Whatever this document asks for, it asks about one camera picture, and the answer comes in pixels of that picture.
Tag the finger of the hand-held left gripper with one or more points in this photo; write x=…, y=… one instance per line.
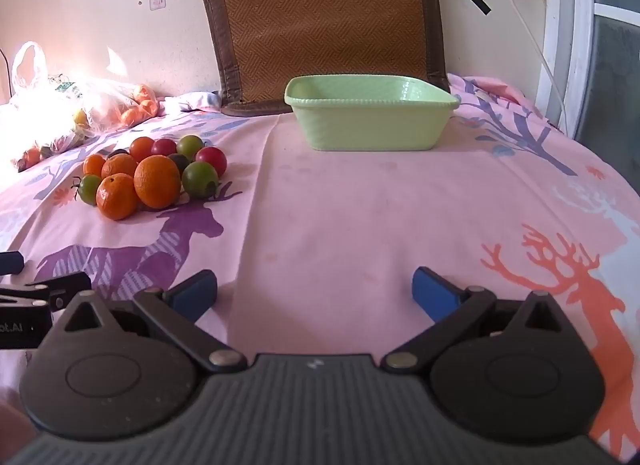
x=65, y=285
x=11, y=262

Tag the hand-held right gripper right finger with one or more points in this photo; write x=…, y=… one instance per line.
x=435, y=295

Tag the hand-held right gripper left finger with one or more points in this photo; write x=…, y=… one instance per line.
x=192, y=295

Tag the green tomato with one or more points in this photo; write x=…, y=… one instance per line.
x=88, y=190
x=190, y=145
x=200, y=179

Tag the small tangerine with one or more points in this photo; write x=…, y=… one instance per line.
x=119, y=165
x=117, y=197

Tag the large tangerine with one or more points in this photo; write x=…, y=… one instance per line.
x=156, y=181

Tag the orange tomato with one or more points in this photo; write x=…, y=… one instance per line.
x=93, y=164

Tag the dark purple tomato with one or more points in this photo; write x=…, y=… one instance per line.
x=117, y=152
x=178, y=161

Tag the orange-red tomato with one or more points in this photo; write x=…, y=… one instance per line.
x=141, y=147

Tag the light green plastic basin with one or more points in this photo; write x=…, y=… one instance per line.
x=370, y=125

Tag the pink deer print bed sheet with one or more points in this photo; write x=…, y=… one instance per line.
x=350, y=225

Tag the clear plastic bag of tomatoes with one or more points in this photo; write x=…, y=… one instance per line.
x=45, y=145

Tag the red tomato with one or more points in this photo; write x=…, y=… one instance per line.
x=212, y=160
x=163, y=146

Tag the yellow fruit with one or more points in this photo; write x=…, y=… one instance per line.
x=80, y=117

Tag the white plastic bag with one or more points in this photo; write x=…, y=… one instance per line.
x=35, y=80

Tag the clear plastic bag of tangerines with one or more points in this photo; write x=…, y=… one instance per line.
x=130, y=107

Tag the white floral cloth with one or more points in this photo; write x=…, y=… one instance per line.
x=192, y=101

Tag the brown woven seat cushion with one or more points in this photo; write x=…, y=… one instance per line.
x=320, y=20

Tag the white framed glass door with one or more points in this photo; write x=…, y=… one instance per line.
x=600, y=45

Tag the white wall outlet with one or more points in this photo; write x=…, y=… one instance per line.
x=157, y=3

